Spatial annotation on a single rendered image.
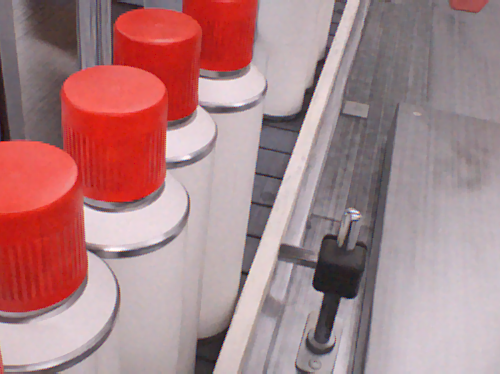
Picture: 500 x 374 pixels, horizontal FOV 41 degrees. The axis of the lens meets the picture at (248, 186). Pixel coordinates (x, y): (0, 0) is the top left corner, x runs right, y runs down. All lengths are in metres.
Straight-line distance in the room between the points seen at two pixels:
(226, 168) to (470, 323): 0.21
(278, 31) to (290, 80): 0.05
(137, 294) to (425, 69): 0.70
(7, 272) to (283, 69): 0.44
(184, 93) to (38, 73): 0.53
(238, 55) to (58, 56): 0.53
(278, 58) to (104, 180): 0.38
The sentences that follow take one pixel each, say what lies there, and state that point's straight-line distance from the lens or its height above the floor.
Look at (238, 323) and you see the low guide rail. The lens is 0.37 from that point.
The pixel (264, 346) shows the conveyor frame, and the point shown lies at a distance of 0.41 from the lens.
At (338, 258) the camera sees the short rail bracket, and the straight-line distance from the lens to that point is 0.41.
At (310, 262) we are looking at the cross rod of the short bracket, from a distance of 0.42.
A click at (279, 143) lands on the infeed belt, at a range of 0.58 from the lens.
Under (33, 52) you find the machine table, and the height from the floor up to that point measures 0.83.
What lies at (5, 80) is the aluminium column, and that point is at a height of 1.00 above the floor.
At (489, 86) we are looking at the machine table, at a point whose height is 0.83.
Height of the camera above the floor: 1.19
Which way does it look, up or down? 36 degrees down
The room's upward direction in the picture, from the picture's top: 8 degrees clockwise
